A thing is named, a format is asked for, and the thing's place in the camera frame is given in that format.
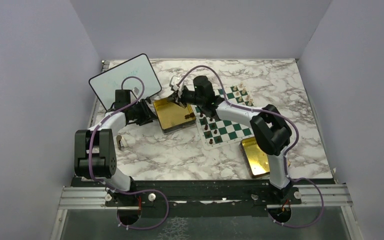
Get green white chess board mat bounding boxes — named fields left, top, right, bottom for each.
left=192, top=85, right=254, bottom=151

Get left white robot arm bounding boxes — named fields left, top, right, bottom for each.
left=74, top=89, right=157, bottom=206

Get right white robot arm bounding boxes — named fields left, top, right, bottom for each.
left=168, top=75, right=293, bottom=204

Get dark pieces in tin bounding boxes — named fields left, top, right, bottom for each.
left=184, top=112, right=195, bottom=120

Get empty gold tin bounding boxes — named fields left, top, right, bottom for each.
left=238, top=136, right=291, bottom=179

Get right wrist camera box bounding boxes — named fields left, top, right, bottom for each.
left=169, top=76, right=184, bottom=95

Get white chess pieces group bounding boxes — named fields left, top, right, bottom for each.
left=230, top=82, right=254, bottom=107

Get tin with dark pieces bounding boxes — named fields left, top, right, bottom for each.
left=153, top=98, right=196, bottom=135

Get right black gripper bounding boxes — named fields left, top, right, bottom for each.
left=167, top=87, right=205, bottom=110

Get small whiteboard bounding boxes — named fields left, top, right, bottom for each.
left=88, top=53, right=162, bottom=110

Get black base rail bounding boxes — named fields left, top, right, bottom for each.
left=105, top=175, right=302, bottom=218

